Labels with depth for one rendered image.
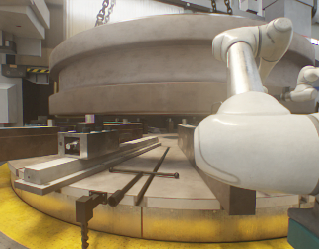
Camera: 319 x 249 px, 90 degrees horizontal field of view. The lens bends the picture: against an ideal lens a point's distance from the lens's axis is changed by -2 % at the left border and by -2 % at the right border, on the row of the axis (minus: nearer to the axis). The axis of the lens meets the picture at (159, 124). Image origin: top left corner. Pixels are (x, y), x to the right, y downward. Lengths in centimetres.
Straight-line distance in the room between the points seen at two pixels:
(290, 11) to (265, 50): 524
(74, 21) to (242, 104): 475
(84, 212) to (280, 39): 128
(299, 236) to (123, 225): 105
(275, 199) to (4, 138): 263
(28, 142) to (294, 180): 250
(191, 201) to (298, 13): 589
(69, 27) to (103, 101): 332
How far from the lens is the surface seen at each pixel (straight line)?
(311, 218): 48
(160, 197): 113
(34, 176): 142
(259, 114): 37
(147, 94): 157
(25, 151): 257
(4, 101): 445
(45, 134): 257
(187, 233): 128
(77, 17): 502
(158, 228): 127
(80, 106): 202
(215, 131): 34
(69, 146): 163
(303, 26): 645
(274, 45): 89
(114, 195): 107
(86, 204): 113
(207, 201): 116
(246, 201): 101
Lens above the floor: 81
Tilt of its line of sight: 2 degrees down
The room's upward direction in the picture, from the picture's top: straight up
